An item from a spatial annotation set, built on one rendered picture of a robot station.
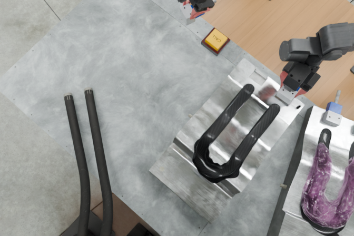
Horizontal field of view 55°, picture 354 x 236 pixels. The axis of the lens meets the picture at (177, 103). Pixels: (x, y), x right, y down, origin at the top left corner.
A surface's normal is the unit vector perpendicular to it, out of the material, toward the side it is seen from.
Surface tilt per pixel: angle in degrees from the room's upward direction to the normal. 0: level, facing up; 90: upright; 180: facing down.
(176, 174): 0
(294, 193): 12
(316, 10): 0
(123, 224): 0
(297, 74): 22
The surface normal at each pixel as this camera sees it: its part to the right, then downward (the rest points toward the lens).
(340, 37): -0.15, -0.26
